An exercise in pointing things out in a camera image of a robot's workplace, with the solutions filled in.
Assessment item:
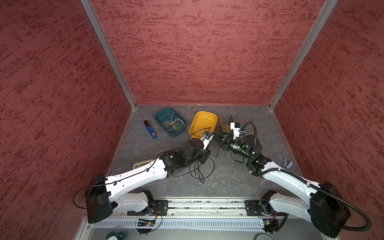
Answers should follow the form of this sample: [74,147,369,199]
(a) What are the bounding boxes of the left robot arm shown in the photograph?
[85,138,211,224]

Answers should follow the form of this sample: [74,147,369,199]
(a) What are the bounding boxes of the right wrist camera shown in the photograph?
[230,122,242,141]

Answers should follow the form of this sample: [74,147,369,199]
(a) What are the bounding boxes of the small blue grey clip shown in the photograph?
[283,159,293,169]

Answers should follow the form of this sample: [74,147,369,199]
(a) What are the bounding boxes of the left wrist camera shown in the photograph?
[200,131,214,150]

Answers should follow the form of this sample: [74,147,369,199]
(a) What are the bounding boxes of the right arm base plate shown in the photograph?
[244,199,286,217]

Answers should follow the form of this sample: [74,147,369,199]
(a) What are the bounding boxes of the yellow plastic bin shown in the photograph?
[189,111,218,139]

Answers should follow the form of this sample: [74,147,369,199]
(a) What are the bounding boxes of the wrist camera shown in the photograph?
[230,122,242,141]
[200,131,214,150]

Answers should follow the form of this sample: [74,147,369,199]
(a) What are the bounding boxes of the yellow wire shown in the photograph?
[161,111,186,133]

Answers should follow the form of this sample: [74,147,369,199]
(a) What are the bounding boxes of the teal object below rail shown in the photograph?
[106,226,125,240]

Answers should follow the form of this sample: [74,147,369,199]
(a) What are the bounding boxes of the right corner aluminium post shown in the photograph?
[269,0,338,112]

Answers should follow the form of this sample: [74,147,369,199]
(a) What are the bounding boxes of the left corner aluminium post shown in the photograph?
[81,0,137,111]

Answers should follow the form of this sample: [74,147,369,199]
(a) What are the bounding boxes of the corner aluminium post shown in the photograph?
[269,0,338,112]
[81,0,137,111]

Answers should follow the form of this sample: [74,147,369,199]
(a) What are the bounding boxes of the teal plastic bin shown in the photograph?
[155,108,187,138]

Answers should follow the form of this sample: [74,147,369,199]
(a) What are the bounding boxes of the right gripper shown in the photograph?
[212,131,253,160]

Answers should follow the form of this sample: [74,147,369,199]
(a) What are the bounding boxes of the yellow calculator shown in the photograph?
[133,159,154,170]

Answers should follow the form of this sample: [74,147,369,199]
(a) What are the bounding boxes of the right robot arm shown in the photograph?
[214,133,372,238]

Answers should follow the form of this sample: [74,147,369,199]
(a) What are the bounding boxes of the grey perforated cable spool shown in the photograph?
[219,116,236,134]

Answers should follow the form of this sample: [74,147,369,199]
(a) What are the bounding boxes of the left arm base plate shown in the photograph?
[127,200,169,217]

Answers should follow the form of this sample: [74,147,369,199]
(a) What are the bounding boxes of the aluminium front rail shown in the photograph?
[87,194,311,224]

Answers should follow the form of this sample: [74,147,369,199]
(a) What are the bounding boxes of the black cable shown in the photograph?
[176,127,245,184]

